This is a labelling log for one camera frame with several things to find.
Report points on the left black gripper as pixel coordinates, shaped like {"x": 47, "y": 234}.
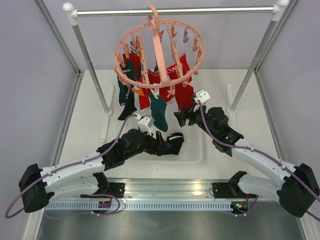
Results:
{"x": 158, "y": 146}

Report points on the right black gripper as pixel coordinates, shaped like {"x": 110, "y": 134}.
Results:
{"x": 181, "y": 117}

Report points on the black sock white stripes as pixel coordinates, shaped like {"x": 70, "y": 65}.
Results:
{"x": 176, "y": 141}

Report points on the teal green sock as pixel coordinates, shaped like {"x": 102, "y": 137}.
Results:
{"x": 158, "y": 109}

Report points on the pink round clip hanger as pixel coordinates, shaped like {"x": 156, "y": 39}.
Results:
{"x": 154, "y": 23}

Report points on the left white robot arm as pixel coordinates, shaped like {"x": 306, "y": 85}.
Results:
{"x": 85, "y": 177}

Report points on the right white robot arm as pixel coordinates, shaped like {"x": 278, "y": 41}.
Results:
{"x": 294, "y": 187}

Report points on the white perforated basket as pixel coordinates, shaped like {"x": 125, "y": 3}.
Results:
{"x": 191, "y": 151}

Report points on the black sock orange cuff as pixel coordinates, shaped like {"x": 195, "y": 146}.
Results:
{"x": 129, "y": 107}

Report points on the brown striped sock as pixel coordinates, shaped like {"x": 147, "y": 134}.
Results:
{"x": 156, "y": 69}

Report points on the metal drying rack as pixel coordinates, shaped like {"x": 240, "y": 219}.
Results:
{"x": 277, "y": 10}

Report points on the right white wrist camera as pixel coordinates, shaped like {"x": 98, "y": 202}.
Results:
{"x": 201, "y": 96}

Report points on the metal base rail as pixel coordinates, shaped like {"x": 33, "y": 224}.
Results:
{"x": 148, "y": 189}

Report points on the white slotted cable duct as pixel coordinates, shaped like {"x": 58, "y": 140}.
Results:
{"x": 141, "y": 205}

